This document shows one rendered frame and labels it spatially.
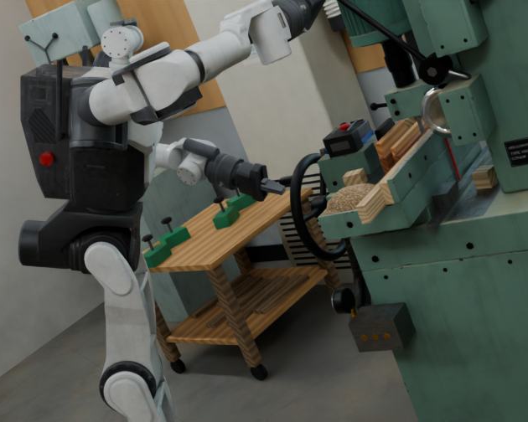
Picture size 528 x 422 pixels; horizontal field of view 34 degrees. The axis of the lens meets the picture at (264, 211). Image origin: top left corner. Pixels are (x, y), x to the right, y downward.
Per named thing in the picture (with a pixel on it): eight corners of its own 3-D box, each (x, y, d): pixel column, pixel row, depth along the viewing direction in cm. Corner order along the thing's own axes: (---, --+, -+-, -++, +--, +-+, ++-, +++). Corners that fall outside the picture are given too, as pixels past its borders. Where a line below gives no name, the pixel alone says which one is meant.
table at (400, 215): (386, 149, 248) (380, 130, 246) (489, 126, 230) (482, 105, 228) (291, 247, 201) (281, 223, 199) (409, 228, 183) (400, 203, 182)
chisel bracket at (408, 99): (405, 118, 212) (393, 85, 209) (458, 105, 204) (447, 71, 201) (393, 129, 206) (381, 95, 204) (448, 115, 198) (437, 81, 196)
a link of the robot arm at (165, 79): (230, 19, 163) (155, 56, 151) (254, 70, 165) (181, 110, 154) (199, 34, 171) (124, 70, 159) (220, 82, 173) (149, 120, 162)
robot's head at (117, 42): (100, 66, 196) (100, 26, 193) (116, 61, 206) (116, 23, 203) (128, 69, 195) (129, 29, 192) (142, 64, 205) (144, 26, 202)
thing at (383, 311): (370, 334, 213) (359, 306, 211) (416, 331, 206) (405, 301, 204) (357, 353, 206) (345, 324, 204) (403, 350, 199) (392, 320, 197)
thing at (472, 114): (467, 131, 190) (450, 80, 186) (498, 125, 186) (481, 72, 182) (453, 147, 182) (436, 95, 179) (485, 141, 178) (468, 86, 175)
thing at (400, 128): (408, 148, 217) (398, 120, 215) (414, 147, 216) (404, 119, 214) (385, 173, 205) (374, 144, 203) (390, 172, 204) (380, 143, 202)
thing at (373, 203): (452, 122, 225) (447, 108, 224) (458, 120, 223) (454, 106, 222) (362, 223, 179) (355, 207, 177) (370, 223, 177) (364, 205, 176)
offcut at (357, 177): (363, 186, 203) (359, 173, 202) (346, 190, 205) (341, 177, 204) (368, 180, 205) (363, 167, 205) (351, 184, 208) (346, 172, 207)
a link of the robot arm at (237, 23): (275, -7, 171) (228, 15, 163) (292, 36, 173) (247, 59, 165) (254, 2, 176) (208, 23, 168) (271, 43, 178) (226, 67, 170)
